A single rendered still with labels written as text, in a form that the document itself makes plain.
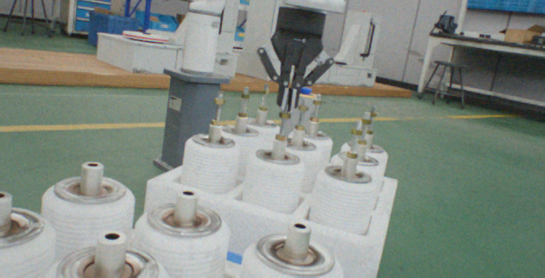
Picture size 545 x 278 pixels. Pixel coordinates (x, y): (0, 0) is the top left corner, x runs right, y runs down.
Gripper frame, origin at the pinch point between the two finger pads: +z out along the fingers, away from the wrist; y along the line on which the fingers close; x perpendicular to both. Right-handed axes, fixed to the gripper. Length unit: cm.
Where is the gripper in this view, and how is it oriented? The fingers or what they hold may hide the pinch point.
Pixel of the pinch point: (287, 99)
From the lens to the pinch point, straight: 72.8
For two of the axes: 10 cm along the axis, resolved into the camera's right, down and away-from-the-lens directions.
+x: 1.6, 2.3, -9.6
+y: -9.7, -1.2, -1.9
